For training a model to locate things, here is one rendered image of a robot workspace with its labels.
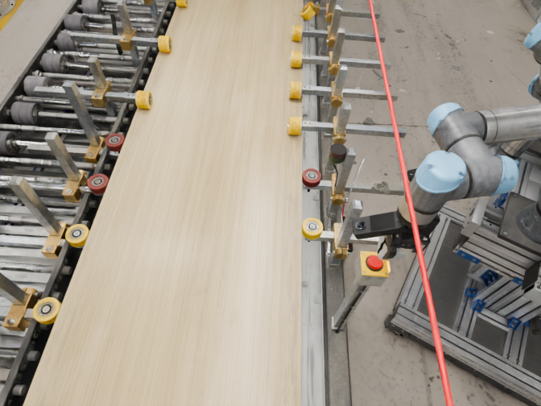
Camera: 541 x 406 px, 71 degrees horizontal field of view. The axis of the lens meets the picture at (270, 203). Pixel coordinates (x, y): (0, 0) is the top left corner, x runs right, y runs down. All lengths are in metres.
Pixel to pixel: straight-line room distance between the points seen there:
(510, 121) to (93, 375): 1.25
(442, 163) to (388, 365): 1.67
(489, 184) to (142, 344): 1.04
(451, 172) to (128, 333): 1.03
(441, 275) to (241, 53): 1.65
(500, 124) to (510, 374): 1.59
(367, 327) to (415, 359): 0.29
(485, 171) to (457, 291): 1.59
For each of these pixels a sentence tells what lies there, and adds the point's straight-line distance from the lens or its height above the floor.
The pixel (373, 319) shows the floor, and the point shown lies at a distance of 2.33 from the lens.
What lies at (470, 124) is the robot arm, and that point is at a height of 1.60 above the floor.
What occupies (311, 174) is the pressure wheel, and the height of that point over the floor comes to 0.91.
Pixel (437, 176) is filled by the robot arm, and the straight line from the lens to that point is 0.72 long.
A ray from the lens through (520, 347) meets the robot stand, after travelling 2.38.
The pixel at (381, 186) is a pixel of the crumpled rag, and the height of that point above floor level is 0.87.
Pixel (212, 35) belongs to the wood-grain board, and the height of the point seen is 0.90.
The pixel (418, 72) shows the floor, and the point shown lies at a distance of 3.99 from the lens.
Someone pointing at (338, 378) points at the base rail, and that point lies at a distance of 1.47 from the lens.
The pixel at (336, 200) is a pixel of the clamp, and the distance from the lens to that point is 1.59.
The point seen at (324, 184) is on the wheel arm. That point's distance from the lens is 1.62.
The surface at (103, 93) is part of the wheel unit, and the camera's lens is 1.93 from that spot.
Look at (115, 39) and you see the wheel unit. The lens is 2.30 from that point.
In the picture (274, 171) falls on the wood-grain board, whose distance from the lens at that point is 1.59.
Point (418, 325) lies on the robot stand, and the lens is 2.15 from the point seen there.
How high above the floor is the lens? 2.11
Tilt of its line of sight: 55 degrees down
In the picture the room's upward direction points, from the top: 5 degrees clockwise
